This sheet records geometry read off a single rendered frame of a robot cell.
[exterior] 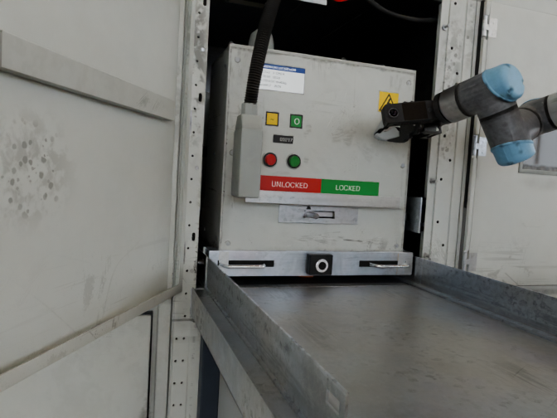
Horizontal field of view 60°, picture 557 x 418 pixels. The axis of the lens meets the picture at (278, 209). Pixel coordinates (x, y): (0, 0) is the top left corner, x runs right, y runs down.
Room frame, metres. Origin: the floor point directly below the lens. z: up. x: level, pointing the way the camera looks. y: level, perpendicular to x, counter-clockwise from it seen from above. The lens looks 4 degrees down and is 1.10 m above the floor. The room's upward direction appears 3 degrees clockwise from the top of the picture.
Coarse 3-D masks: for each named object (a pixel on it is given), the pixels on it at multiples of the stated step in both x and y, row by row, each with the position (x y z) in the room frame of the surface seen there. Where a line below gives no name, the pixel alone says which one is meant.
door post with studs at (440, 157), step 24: (456, 0) 1.25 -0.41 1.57; (456, 24) 1.25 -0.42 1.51; (456, 48) 1.25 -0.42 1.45; (456, 72) 1.25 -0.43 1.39; (432, 96) 1.28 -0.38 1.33; (432, 144) 1.24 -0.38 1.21; (432, 168) 1.24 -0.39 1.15; (432, 192) 1.24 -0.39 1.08; (432, 216) 1.24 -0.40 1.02; (432, 240) 1.24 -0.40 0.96
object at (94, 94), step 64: (0, 0) 0.55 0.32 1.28; (64, 0) 0.66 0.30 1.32; (128, 0) 0.83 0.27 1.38; (192, 0) 1.02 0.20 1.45; (0, 64) 0.53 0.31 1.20; (64, 64) 0.64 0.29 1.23; (128, 64) 0.83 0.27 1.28; (192, 64) 1.04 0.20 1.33; (0, 128) 0.56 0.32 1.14; (64, 128) 0.67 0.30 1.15; (128, 128) 0.84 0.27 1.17; (0, 192) 0.56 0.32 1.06; (64, 192) 0.67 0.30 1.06; (128, 192) 0.85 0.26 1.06; (0, 256) 0.56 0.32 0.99; (64, 256) 0.68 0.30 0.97; (128, 256) 0.86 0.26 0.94; (0, 320) 0.56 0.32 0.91; (64, 320) 0.68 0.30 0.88; (128, 320) 0.81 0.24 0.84; (0, 384) 0.53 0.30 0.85
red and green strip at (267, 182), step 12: (264, 180) 1.14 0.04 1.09; (276, 180) 1.15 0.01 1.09; (288, 180) 1.16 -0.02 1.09; (300, 180) 1.17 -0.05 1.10; (312, 180) 1.18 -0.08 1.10; (324, 180) 1.19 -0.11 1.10; (336, 180) 1.20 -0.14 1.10; (324, 192) 1.19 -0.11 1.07; (336, 192) 1.20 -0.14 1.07; (348, 192) 1.21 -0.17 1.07; (360, 192) 1.22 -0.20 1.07; (372, 192) 1.23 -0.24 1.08
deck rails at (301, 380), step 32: (224, 288) 0.89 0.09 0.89; (448, 288) 1.13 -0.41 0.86; (480, 288) 1.03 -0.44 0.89; (512, 288) 0.95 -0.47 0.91; (256, 320) 0.68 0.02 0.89; (512, 320) 0.93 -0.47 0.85; (544, 320) 0.87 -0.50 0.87; (256, 352) 0.67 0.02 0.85; (288, 352) 0.55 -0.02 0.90; (288, 384) 0.54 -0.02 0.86; (320, 384) 0.46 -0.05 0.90; (320, 416) 0.46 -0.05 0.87
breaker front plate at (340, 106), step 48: (240, 48) 1.12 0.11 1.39; (240, 96) 1.12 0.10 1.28; (288, 96) 1.16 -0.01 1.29; (336, 96) 1.19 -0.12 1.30; (288, 144) 1.16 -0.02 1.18; (336, 144) 1.20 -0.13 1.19; (384, 144) 1.24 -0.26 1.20; (384, 192) 1.24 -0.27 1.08; (240, 240) 1.12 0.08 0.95; (288, 240) 1.16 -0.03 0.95; (336, 240) 1.20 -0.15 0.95; (384, 240) 1.25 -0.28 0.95
